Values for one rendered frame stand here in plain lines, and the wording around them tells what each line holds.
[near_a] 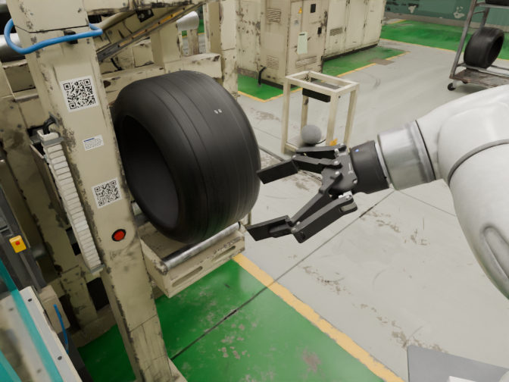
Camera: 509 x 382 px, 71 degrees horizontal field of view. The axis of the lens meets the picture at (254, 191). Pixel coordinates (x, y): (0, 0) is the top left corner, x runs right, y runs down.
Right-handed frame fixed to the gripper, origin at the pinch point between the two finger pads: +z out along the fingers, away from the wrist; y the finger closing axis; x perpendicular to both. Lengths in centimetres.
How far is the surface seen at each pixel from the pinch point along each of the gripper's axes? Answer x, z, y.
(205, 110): 1, 23, 47
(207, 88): 3, 23, 56
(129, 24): 26, 48, 84
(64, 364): 0.7, 31.7, -24.1
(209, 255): -46, 51, 36
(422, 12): -428, -178, 1128
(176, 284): -44, 61, 24
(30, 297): 5.4, 44.3, -12.8
